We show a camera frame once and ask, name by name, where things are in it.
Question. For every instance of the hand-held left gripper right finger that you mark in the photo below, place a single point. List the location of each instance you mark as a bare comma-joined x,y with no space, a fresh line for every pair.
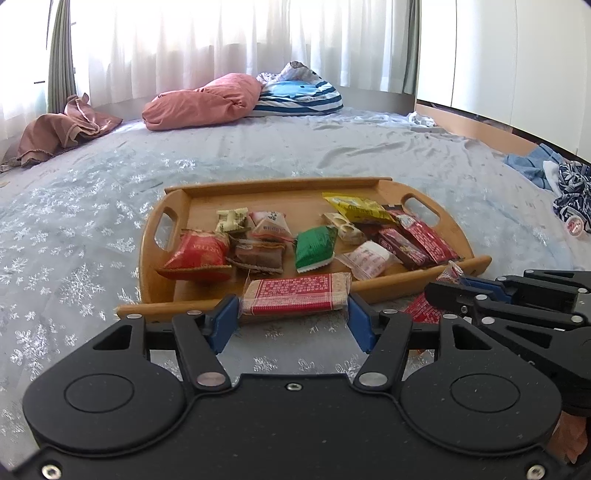
362,325

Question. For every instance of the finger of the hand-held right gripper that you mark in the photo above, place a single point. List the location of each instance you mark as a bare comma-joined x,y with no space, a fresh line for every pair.
489,287
450,297

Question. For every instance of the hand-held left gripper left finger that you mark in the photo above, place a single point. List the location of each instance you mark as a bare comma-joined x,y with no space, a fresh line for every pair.
224,323

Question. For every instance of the long red snack packet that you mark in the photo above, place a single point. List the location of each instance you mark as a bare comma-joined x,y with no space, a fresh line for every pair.
427,237

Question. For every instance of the white and pink snack packet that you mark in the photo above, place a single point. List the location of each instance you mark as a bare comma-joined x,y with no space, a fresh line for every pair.
369,259

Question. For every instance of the dark red snack packet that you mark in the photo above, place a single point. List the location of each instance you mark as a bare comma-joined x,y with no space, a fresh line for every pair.
404,247

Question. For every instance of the brown nut snack packet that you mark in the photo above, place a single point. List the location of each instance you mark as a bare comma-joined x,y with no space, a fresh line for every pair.
258,258

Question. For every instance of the puffy red snack packet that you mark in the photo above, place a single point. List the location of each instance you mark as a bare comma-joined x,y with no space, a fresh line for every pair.
198,254

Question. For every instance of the red wafer packet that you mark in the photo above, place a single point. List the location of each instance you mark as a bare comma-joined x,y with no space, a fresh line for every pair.
295,293

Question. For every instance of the green snack packet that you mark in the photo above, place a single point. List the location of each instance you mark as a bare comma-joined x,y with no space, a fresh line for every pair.
316,247

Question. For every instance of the clear biscuit packet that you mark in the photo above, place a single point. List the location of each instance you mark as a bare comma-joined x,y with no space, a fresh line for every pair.
346,229

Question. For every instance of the gold snack packet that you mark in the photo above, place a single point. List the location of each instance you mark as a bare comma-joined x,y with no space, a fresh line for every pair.
231,219

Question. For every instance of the white and red snack packet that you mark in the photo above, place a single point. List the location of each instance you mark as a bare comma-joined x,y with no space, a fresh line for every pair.
270,227

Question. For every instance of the yellow snack packet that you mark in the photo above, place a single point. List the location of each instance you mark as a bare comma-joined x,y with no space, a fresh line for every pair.
360,207

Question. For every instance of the wooden tray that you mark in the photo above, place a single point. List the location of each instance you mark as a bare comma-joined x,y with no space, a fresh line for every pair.
277,198

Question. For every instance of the small pink round item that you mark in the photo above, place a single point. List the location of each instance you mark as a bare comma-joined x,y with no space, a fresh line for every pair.
576,225

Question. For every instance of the light blue cloth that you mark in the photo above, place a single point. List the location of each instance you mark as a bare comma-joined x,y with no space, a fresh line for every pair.
531,166

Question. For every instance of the snowflake bed sheet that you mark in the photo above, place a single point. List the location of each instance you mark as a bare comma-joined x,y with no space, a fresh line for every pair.
92,221

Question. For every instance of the white crumpled item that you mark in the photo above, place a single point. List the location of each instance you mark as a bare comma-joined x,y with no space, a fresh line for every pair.
421,119

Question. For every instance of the pink pillow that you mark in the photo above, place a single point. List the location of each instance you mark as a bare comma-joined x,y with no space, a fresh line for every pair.
198,106

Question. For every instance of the white wardrobe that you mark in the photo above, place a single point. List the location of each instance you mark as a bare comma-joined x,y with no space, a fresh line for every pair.
508,60

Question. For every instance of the blue striped plush pillow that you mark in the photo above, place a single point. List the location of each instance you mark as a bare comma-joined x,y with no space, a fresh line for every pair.
300,94

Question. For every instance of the green curtain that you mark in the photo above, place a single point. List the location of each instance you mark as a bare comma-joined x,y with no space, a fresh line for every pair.
62,55
412,46

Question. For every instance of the brown pink cloth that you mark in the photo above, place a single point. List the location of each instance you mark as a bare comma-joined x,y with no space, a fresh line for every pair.
55,129

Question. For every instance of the white sheer curtain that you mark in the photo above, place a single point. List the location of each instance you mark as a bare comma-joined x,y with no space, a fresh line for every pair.
231,41

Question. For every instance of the wooden bed frame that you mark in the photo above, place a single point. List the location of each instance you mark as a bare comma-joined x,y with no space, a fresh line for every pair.
489,129

